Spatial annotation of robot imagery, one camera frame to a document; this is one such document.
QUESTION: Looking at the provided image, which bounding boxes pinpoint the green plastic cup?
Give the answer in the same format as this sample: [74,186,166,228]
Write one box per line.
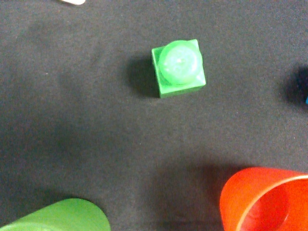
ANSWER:
[1,198,111,231]

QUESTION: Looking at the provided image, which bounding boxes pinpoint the white ceramic mug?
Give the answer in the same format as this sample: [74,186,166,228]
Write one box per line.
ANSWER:
[61,0,86,5]

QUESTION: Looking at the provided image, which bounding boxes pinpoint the green toy block center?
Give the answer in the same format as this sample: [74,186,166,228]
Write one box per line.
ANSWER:
[151,39,206,98]

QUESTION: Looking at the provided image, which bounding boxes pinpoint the orange-red plastic cup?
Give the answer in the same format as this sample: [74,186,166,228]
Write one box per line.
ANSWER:
[219,167,308,231]

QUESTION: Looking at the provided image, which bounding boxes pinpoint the black tablecloth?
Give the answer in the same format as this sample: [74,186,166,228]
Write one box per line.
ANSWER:
[0,0,308,231]

